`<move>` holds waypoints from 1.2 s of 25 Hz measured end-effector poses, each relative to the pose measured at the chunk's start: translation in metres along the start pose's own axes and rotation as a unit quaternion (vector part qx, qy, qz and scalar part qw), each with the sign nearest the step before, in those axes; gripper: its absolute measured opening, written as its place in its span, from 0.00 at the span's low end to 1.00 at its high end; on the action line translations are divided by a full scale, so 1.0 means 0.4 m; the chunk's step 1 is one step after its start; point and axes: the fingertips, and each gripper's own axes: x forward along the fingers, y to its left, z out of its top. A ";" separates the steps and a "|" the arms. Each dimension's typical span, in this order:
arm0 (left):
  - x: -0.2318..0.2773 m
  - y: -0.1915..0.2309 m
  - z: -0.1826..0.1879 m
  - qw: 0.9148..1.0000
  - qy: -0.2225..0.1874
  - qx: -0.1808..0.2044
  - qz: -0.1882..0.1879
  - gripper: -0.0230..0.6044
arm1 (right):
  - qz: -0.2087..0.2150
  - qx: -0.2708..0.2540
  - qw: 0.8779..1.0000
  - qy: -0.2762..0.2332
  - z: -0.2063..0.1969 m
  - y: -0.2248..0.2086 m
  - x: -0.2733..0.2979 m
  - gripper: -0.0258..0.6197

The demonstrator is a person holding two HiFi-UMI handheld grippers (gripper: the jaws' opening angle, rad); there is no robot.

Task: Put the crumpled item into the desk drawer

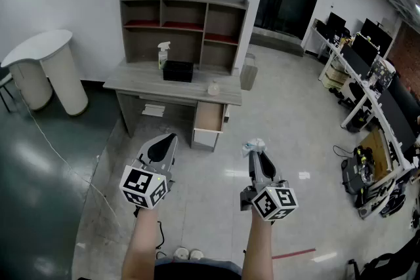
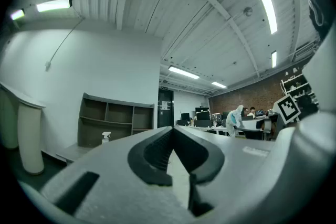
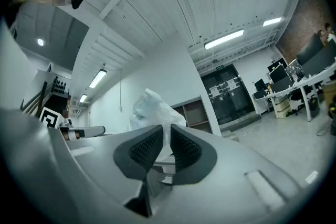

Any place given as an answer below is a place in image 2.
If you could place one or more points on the round smoke detector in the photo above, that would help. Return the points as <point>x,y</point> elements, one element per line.
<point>248,11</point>

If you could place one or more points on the ceiling tube light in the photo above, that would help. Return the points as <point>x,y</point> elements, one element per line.
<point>53,4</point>
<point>183,72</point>
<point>219,84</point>
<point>274,59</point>
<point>267,6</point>
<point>17,14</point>

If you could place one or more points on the grey wooden shelf unit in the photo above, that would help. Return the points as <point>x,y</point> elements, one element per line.
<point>90,136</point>

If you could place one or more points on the white round table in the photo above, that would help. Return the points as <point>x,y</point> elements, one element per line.
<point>30,139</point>

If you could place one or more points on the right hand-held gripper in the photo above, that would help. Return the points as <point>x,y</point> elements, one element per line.
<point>287,108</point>

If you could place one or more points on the ceiling air vent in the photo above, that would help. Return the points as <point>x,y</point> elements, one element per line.
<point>305,50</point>

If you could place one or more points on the grey wooden desk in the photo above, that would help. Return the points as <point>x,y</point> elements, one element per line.
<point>76,152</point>

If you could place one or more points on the clear spray bottle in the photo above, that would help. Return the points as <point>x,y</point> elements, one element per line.
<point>105,138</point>

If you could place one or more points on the black door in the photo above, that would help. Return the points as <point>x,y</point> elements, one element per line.
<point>165,119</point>

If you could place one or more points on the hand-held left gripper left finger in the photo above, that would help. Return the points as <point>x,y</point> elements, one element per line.
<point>147,165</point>

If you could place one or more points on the white paper notice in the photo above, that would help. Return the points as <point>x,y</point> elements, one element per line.
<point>164,105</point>

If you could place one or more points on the white wall storage shelf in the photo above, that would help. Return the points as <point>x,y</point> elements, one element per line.
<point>295,85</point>

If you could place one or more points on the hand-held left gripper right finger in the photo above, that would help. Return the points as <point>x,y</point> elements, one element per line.
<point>204,160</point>

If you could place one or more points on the long white office desk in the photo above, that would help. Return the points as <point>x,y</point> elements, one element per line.
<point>207,129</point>

